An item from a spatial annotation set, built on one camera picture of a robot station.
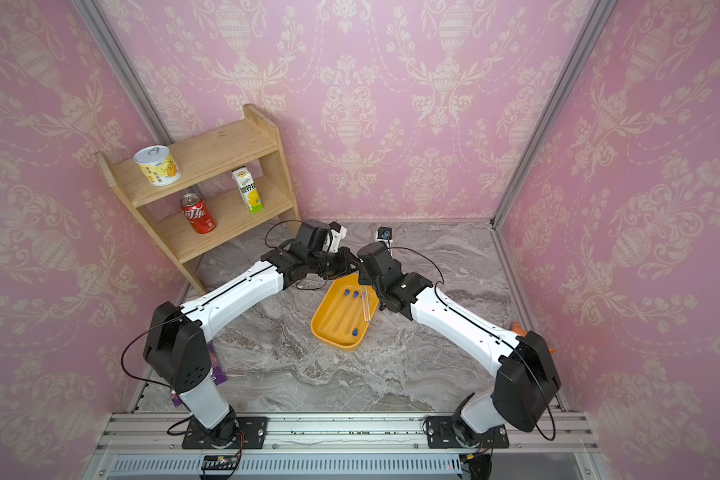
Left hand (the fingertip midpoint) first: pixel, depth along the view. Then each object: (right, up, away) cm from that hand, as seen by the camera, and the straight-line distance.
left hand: (365, 266), depth 81 cm
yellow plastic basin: (-8, -17, +14) cm, 24 cm away
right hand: (+2, +1, 0) cm, 2 cm away
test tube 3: (-5, -17, +14) cm, 22 cm away
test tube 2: (-10, -15, +15) cm, 24 cm away
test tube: (0, -10, -2) cm, 10 cm away
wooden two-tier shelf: (-46, +14, +13) cm, 50 cm away
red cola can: (-47, +15, +1) cm, 49 cm away
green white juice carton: (-35, +22, +8) cm, 42 cm away
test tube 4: (-3, -20, +10) cm, 23 cm away
